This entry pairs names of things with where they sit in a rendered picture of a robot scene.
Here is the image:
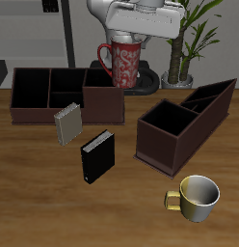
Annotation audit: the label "grey book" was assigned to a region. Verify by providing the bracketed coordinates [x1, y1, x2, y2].
[53, 101, 84, 148]

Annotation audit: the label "dark upright post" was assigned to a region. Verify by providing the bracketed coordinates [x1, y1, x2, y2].
[61, 0, 77, 69]

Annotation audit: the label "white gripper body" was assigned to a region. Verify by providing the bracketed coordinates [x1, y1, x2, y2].
[104, 2, 186, 40]

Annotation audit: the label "green pot plant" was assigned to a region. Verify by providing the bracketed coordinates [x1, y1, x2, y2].
[160, 0, 226, 91]

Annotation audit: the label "white wall shelf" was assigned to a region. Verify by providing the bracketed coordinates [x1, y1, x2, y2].
[0, 0, 69, 63]

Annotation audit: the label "red patterned mug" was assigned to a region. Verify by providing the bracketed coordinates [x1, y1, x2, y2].
[96, 35, 143, 90]

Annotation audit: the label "black book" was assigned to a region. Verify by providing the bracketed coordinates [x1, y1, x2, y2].
[80, 128, 117, 185]

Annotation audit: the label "yellow and white mug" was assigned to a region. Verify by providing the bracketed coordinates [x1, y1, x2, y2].
[163, 174, 222, 224]

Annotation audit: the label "dark binders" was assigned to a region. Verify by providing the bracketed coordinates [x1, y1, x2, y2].
[41, 0, 60, 14]

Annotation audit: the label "dark brown desk caddy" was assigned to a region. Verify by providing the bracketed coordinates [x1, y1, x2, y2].
[9, 67, 126, 126]
[133, 77, 238, 180]

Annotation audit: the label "flat black base plate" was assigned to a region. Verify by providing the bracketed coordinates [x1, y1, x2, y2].
[89, 59, 161, 96]

